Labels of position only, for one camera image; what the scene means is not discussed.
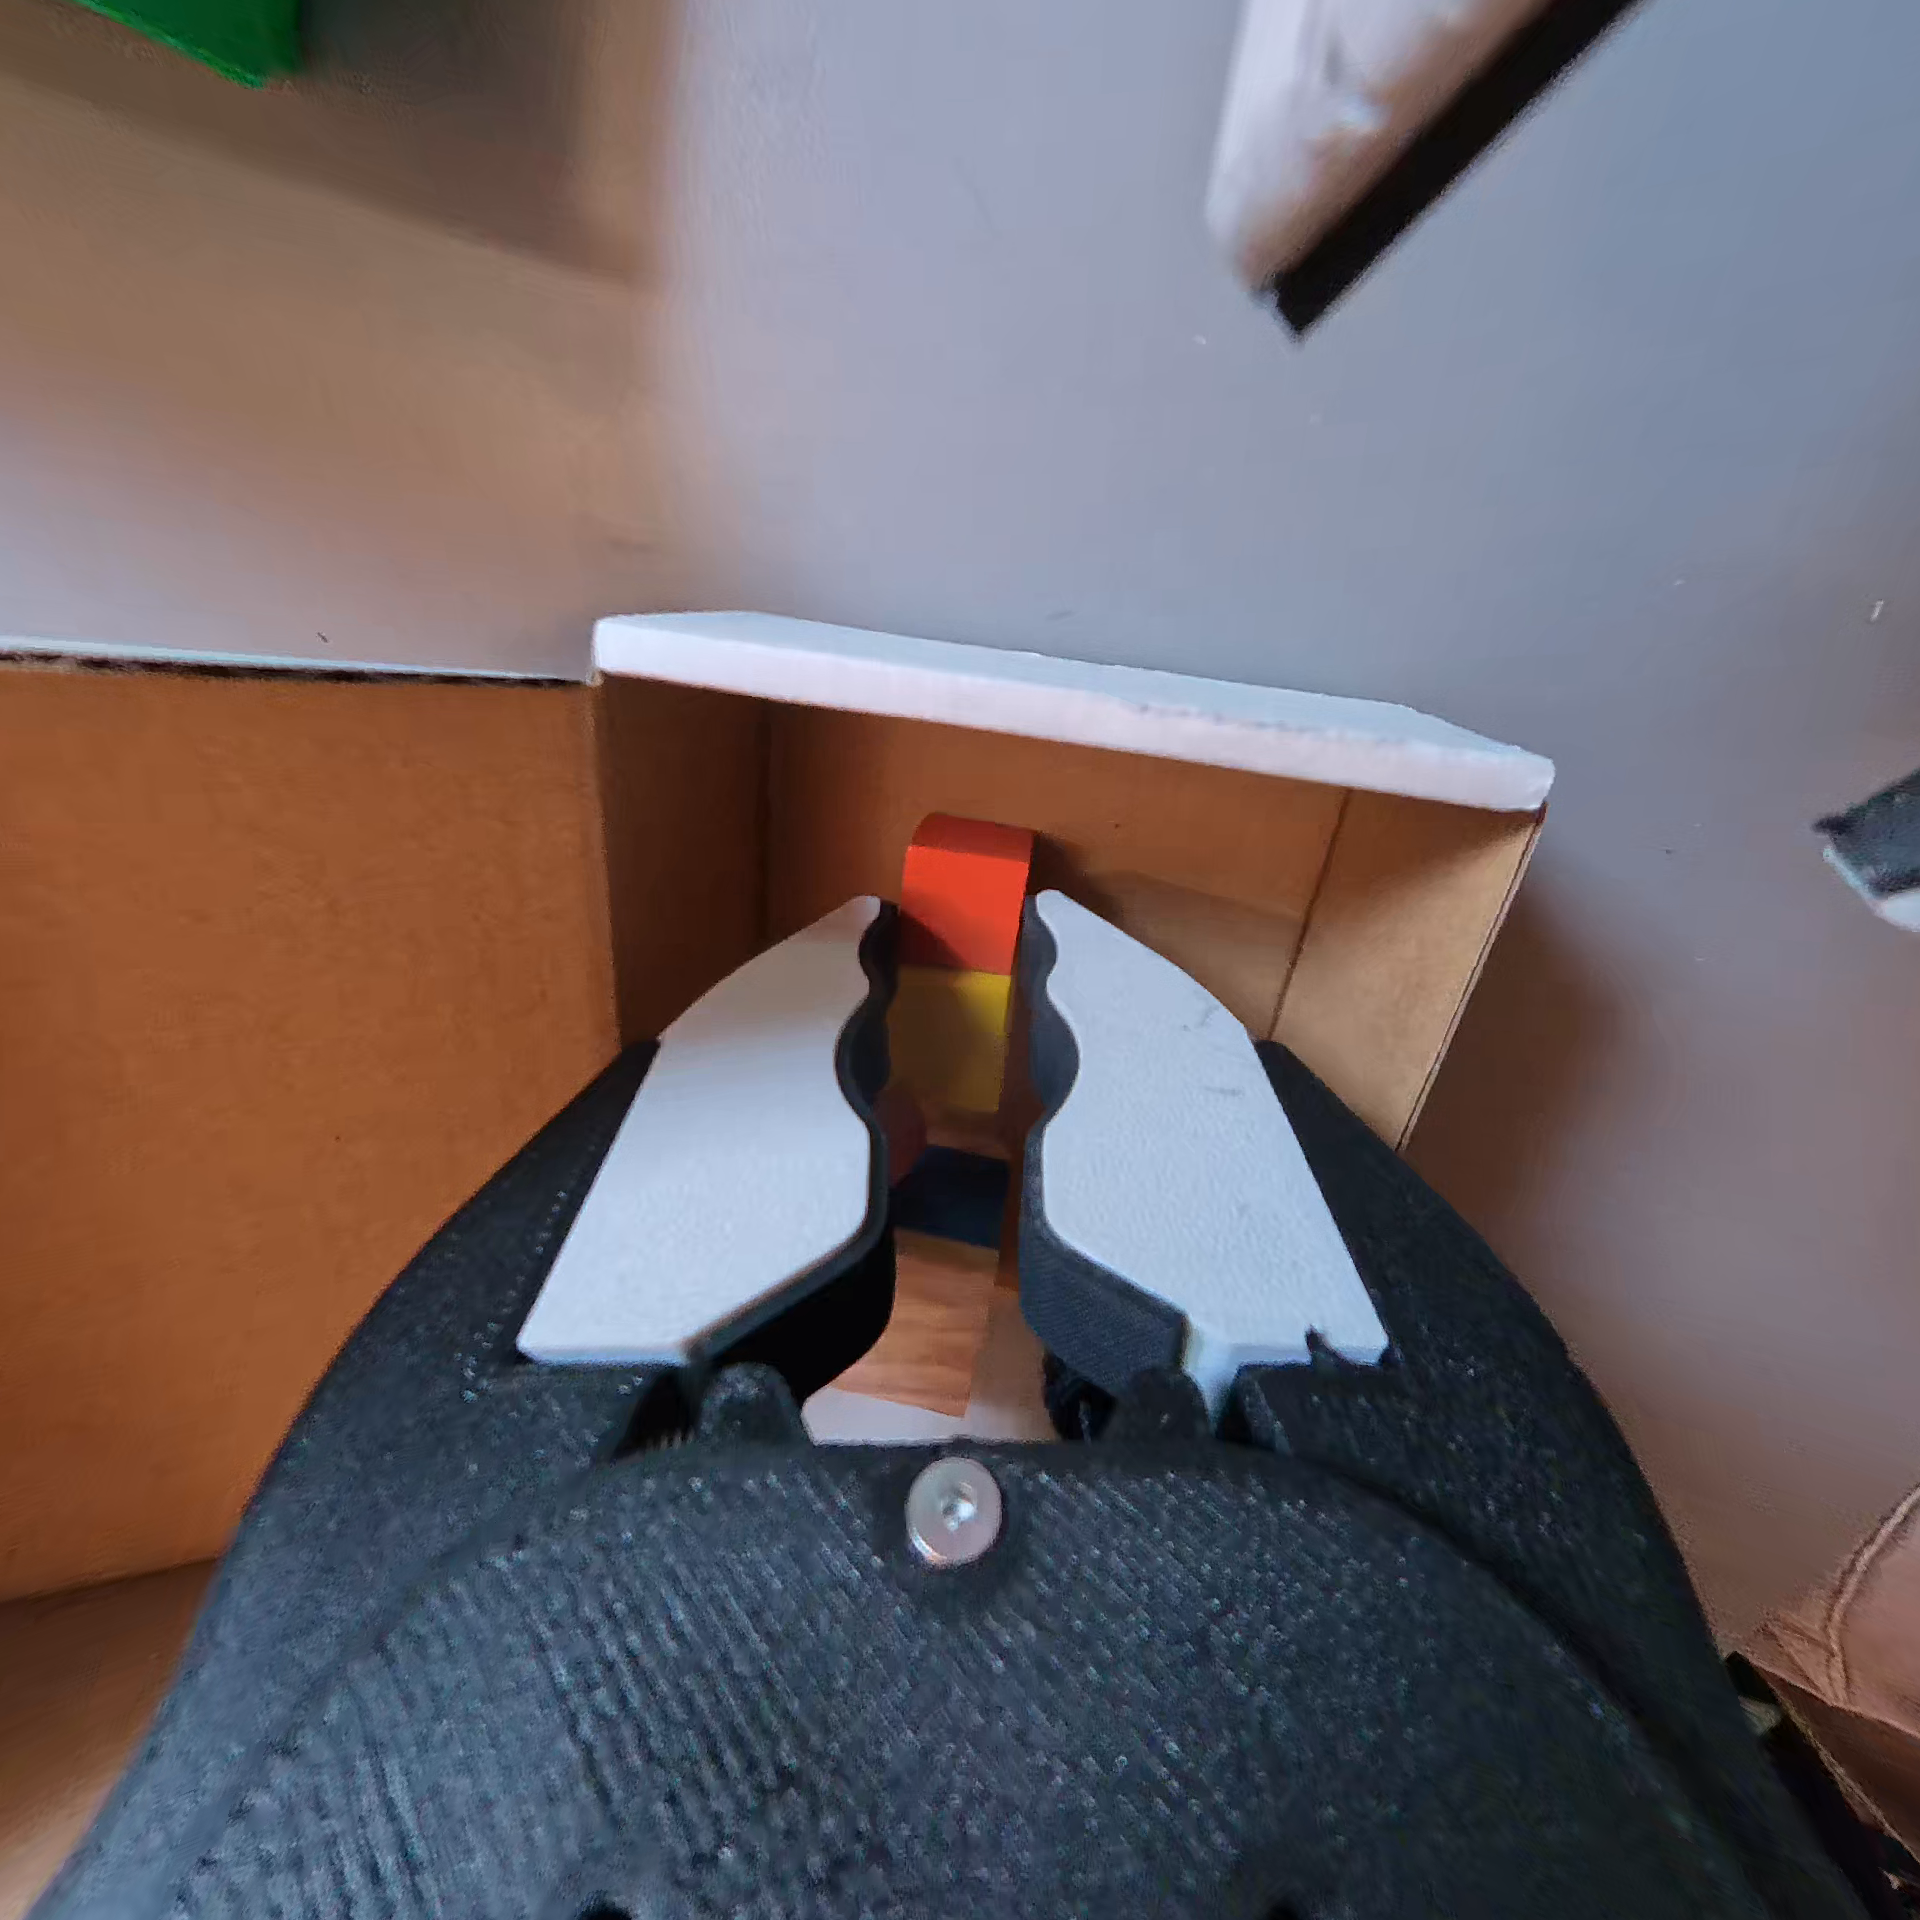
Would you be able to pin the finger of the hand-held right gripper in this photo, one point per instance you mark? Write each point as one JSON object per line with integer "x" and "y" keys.
{"x": 1350, "y": 118}
{"x": 1881, "y": 856}

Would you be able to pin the blue wooden cube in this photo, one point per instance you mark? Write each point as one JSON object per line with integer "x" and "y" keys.
{"x": 952, "y": 1192}

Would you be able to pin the yellow wooden cube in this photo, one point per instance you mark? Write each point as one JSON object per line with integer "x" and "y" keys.
{"x": 952, "y": 1035}

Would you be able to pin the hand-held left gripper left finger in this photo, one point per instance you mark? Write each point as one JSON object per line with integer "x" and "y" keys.
{"x": 736, "y": 1153}

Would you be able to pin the green box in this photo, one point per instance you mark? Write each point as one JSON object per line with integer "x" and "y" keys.
{"x": 209, "y": 30}

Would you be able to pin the red wooden cube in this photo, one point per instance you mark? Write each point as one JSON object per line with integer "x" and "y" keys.
{"x": 966, "y": 900}

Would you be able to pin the brown cardboard box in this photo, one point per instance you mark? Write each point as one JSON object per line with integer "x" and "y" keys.
{"x": 300, "y": 1049}

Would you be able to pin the tan leather item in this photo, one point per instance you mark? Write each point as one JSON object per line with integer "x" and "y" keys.
{"x": 1857, "y": 1649}

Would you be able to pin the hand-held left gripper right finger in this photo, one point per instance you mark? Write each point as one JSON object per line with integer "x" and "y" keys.
{"x": 1185, "y": 1153}

